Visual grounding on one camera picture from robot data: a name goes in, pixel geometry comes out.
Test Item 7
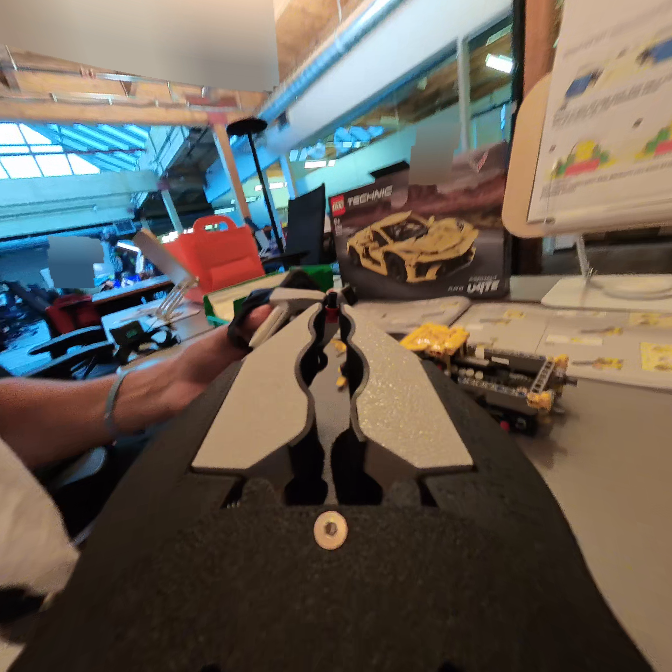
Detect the black floor lamp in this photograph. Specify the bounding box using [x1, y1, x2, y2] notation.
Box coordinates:
[227, 118, 287, 253]

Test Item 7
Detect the green storage bin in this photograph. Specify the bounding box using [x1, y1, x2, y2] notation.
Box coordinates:
[204, 264, 334, 329]

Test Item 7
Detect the printed instruction sheet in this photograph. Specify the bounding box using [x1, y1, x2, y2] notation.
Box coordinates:
[527, 0, 672, 224]

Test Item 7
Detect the toy car box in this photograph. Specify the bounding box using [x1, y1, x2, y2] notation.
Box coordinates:
[328, 142, 512, 300]

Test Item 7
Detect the open instruction booklet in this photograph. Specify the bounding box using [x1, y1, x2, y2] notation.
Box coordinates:
[357, 295, 672, 389]

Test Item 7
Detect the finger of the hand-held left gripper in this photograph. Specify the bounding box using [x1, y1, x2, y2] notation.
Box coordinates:
[270, 289, 327, 316]

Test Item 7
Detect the black device with green lights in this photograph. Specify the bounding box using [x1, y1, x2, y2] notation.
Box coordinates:
[107, 321, 179, 363]

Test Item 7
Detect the blue wristband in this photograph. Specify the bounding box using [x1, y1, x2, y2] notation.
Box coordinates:
[103, 365, 132, 436]

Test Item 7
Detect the person's left forearm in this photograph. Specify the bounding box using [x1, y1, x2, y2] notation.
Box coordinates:
[0, 375, 119, 468]

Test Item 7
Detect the person's left hand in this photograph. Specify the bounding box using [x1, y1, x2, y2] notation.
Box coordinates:
[113, 304, 274, 427]

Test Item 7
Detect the partly built yellow toy car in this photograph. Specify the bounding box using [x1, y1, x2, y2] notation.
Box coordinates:
[400, 321, 578, 436]

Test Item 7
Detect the document holder stand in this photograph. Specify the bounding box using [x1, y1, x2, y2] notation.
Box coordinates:
[131, 228, 201, 318]
[501, 0, 672, 312]

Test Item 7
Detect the white t-shirt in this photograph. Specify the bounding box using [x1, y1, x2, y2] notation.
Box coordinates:
[0, 438, 79, 620]

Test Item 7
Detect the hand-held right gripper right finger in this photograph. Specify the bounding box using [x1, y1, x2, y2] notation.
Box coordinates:
[341, 304, 475, 486]

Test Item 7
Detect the pile of loose building pieces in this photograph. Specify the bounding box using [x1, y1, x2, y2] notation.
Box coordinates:
[331, 338, 350, 389]

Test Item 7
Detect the red storage bin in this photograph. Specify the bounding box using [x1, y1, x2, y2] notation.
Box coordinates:
[163, 215, 266, 302]

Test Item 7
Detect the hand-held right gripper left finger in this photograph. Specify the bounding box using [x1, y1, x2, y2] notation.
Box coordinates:
[192, 303, 322, 499]

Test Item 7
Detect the grey desk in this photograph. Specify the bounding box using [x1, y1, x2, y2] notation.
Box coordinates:
[100, 273, 672, 672]

